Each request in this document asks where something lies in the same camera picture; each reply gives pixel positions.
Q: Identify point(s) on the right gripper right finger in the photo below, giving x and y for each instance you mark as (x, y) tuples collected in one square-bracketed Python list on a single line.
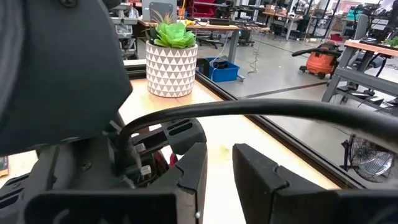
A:
[(280, 199)]

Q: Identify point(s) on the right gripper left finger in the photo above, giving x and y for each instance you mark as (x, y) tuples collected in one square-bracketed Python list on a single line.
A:
[(124, 208)]

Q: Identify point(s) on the red strawberry tea packet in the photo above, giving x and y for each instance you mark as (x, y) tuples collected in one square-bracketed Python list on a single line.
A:
[(162, 161)]

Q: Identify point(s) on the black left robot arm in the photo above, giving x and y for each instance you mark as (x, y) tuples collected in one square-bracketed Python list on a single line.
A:
[(62, 71)]

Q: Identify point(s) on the black floor fan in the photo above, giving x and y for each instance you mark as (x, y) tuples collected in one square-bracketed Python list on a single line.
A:
[(370, 158)]

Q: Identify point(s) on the succulent in triangle-pattern pot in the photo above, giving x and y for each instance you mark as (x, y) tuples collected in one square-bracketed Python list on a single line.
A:
[(171, 71)]

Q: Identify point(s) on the blue bin with black items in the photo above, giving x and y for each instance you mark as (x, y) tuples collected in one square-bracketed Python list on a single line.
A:
[(227, 74)]

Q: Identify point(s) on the orange shop vacuum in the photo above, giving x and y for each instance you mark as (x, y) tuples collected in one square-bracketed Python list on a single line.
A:
[(320, 62)]

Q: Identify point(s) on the grey workbench wooden top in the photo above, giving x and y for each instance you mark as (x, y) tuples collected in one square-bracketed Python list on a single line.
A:
[(367, 79)]

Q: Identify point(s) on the long wooden desk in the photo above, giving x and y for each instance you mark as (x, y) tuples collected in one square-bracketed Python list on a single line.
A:
[(242, 28)]

